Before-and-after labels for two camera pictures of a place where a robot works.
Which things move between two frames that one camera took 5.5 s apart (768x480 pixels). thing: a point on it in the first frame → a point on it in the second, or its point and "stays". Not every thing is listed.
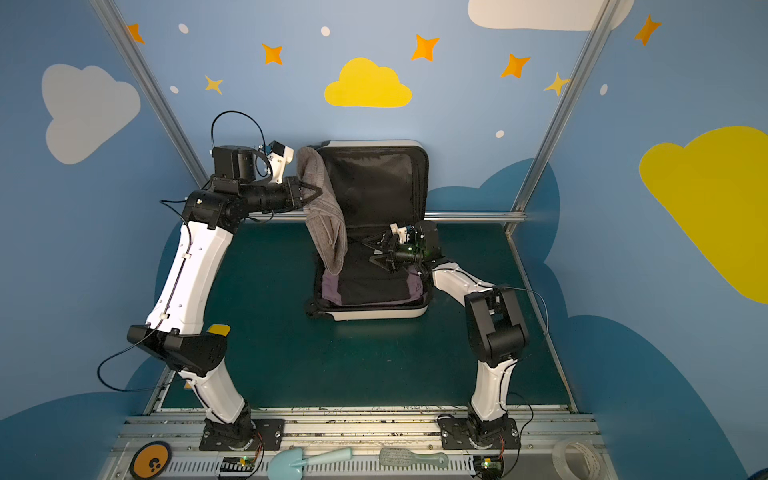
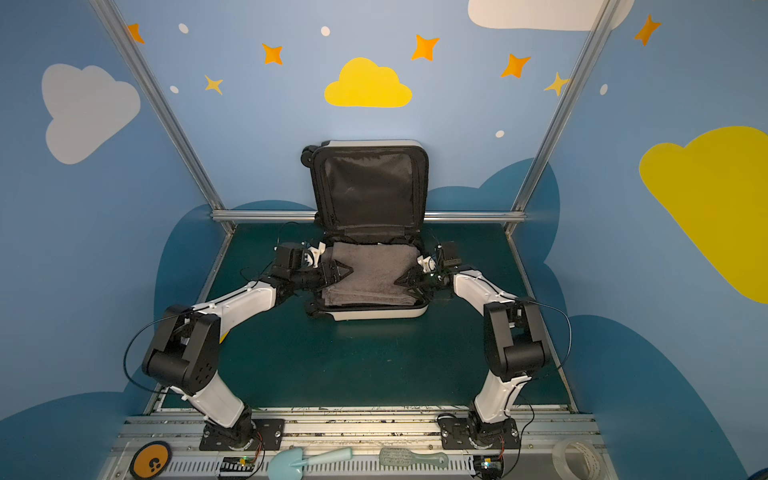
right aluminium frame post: (601, 22) stays
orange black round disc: (151, 460) stays
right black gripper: (389, 255) → (425, 279)
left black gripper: (293, 194) → (318, 278)
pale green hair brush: (395, 455) stays
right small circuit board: (488, 467) stays
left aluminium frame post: (167, 110) stays
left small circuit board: (237, 464) stays
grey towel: (324, 217) → (376, 267)
